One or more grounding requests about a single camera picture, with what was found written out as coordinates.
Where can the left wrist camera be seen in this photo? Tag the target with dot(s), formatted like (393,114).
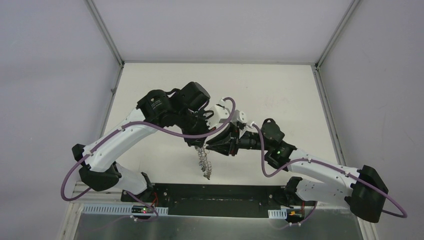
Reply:
(220,112)

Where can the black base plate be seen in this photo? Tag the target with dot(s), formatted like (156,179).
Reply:
(211,200)

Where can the right white cable duct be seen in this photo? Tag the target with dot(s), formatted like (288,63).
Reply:
(277,214)

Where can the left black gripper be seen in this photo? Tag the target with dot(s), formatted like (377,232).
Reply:
(196,139)

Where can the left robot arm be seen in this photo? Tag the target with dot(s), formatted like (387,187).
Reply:
(178,107)

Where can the white cable duct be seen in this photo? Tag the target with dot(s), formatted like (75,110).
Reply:
(117,209)
(277,214)

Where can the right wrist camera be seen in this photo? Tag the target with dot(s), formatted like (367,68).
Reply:
(241,120)

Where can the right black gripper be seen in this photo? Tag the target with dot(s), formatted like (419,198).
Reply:
(226,149)

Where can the round metal keyring disc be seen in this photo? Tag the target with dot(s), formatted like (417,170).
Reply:
(204,163)

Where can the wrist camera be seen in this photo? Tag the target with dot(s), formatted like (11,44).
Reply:
(241,120)
(220,112)

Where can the left white cable duct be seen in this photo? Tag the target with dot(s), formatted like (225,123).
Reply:
(117,209)

